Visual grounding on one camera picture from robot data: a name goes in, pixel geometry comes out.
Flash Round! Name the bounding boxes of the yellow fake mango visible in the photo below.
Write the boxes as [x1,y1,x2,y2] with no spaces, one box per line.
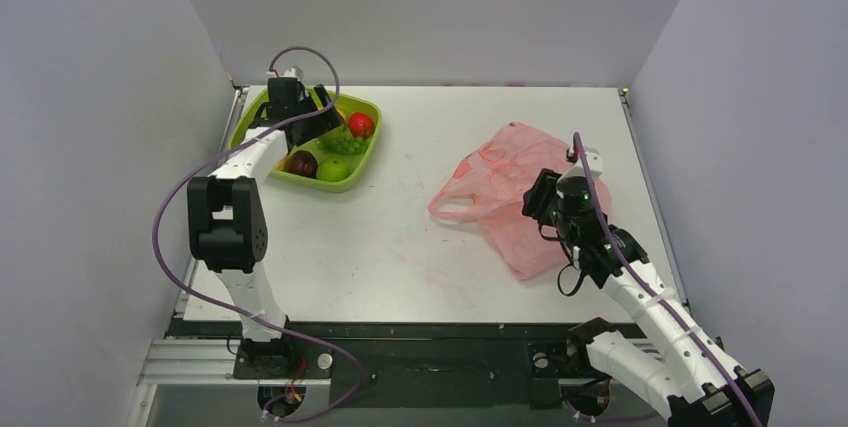
[334,106,348,122]

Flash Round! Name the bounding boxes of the pink plastic bag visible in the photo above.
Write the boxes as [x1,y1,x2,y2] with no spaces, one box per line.
[428,122,572,281]

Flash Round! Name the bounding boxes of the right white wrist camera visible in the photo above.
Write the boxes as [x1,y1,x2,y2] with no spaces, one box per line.
[563,146,603,180]

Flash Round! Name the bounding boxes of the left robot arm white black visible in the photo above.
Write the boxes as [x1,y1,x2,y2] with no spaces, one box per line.
[187,73,342,377]

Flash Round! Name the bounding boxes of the green fake grapes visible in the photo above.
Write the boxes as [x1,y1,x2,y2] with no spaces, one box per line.
[317,133,370,156]

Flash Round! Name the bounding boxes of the small red fake fruit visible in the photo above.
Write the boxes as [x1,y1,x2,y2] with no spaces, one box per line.
[347,112,376,139]

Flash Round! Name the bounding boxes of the dark red fake apple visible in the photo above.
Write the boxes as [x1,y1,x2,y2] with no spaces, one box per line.
[283,150,319,179]

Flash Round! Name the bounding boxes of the green fake lime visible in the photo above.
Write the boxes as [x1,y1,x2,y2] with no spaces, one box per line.
[315,157,351,183]

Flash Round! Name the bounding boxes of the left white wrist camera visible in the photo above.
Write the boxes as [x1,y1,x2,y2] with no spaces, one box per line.
[280,65,304,82]

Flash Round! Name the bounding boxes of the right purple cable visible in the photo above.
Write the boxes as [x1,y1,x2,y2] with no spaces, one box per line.
[571,131,766,427]

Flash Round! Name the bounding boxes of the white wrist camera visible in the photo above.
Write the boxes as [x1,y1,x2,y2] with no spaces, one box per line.
[280,65,304,82]
[563,146,603,180]

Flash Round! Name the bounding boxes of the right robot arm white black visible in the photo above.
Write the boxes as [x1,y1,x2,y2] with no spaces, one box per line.
[522,169,775,426]

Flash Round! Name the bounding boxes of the green plastic tray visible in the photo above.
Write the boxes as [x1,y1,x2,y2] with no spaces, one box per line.
[227,86,382,193]

